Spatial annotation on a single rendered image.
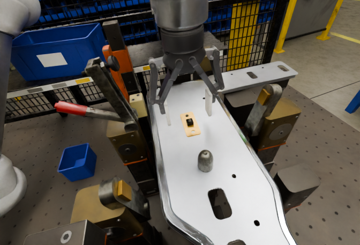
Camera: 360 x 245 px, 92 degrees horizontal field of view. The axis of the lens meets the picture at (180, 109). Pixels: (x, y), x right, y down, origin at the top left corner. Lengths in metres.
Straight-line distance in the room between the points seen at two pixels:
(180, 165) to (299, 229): 0.45
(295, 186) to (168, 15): 0.38
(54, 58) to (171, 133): 0.51
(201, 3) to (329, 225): 0.70
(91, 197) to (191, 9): 0.32
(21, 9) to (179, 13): 0.54
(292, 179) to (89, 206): 0.37
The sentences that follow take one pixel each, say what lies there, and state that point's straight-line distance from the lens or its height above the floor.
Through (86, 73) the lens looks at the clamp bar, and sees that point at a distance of 0.35.
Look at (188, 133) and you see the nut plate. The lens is 0.44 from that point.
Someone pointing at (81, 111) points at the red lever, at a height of 1.12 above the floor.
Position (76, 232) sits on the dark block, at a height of 1.12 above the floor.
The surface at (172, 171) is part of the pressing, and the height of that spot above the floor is 1.00.
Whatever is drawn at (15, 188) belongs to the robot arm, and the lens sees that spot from 0.82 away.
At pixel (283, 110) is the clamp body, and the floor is 1.05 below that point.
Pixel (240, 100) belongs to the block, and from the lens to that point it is 0.58.
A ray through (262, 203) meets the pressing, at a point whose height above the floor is 1.00.
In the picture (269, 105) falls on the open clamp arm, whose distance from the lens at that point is 0.42.
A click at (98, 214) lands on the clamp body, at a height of 1.07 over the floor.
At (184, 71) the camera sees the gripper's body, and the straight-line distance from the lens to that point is 0.35.
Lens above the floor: 1.35
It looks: 43 degrees down
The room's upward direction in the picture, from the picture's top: 8 degrees counter-clockwise
